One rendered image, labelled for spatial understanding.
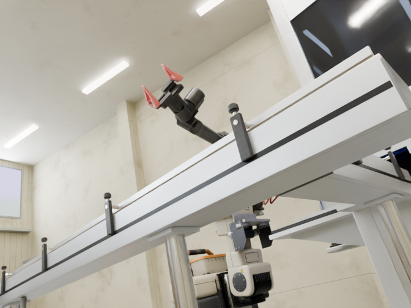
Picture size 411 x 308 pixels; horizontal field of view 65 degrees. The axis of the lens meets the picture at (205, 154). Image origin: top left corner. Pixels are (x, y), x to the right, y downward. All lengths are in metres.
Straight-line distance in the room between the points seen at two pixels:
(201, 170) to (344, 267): 4.43
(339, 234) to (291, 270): 3.71
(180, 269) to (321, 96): 0.47
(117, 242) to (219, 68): 5.90
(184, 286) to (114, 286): 6.46
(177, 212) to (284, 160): 0.27
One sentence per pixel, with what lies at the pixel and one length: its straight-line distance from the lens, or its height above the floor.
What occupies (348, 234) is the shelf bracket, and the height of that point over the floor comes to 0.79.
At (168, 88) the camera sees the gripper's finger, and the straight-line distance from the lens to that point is 1.13.
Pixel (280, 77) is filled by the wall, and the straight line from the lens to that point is 5.89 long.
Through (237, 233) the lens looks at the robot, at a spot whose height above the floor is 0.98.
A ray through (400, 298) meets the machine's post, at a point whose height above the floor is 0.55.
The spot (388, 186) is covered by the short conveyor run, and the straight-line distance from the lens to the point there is 0.96.
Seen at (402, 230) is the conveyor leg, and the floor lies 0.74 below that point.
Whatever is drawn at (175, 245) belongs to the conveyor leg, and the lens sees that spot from 0.77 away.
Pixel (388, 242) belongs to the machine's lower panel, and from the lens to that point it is 1.32.
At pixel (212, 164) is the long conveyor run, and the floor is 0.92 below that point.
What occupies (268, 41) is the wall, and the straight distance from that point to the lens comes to 6.36.
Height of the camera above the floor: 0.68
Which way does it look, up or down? 24 degrees up
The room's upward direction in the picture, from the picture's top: 13 degrees counter-clockwise
